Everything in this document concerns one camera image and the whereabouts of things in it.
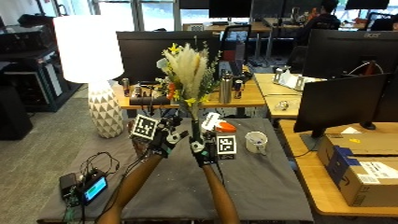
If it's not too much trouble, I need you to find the person's right hand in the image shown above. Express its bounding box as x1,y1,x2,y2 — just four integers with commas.
187,130,218,168

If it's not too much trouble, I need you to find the person's left hand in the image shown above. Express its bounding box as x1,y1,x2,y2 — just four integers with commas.
148,116,190,159

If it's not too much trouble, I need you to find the bouquet of dried flowers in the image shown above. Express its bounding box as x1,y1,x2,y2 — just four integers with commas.
156,41,221,142

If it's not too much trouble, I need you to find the white marker cube left glove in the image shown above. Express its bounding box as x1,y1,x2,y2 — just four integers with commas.
129,113,160,141

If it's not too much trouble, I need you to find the white marker cube glove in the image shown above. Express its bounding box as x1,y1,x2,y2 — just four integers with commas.
129,113,160,141
215,133,238,156

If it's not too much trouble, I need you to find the white marker cube right glove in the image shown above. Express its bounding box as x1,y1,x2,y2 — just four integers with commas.
215,133,238,156

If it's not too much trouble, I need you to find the white and orange spray bottle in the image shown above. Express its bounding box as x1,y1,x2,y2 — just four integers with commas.
199,112,237,133

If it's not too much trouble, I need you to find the black case on desk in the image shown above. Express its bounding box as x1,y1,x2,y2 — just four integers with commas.
128,89,172,107

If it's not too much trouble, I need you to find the white mug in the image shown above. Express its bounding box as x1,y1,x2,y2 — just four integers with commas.
243,131,270,156

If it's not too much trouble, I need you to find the slim dark drink can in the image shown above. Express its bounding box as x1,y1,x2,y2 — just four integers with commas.
121,77,132,98

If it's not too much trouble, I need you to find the stainless steel bottle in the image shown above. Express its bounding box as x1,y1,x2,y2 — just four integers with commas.
218,70,235,105

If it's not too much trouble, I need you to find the grey tablecloth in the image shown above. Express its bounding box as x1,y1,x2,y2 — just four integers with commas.
36,117,314,223

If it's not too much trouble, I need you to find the wide black monitor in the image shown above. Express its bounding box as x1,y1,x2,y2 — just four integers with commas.
114,30,222,84

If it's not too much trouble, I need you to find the clear plastic wrap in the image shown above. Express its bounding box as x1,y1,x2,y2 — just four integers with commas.
274,99,293,112

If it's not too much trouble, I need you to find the light wooden side desk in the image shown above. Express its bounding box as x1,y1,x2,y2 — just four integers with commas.
253,72,329,119

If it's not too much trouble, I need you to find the small device with lit screen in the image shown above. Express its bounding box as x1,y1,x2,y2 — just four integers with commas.
80,174,110,205

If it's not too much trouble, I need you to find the white table lamp patterned base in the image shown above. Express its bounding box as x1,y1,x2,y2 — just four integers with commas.
52,14,125,139

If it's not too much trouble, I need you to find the white packaging on desk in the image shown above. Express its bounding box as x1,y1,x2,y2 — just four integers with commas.
271,66,317,92

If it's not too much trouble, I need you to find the black office chair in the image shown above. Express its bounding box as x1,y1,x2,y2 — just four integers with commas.
218,23,254,64

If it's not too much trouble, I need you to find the black monitor on stand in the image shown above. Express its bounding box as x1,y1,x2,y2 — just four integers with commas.
293,72,391,152

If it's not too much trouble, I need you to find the black storage rack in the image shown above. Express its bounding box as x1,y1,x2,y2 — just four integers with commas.
0,23,72,114

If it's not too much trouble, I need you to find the black bin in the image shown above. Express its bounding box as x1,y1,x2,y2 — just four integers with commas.
0,85,34,141

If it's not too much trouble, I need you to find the cardboard box with labels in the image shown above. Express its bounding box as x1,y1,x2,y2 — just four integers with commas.
315,133,398,208

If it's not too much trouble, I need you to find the large black monitor back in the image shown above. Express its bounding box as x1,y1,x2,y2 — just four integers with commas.
301,28,398,80

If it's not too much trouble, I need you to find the black cable bundle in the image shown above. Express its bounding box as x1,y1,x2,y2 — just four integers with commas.
77,150,122,179

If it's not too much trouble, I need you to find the black box with cables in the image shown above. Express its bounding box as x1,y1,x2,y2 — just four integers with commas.
58,172,81,201

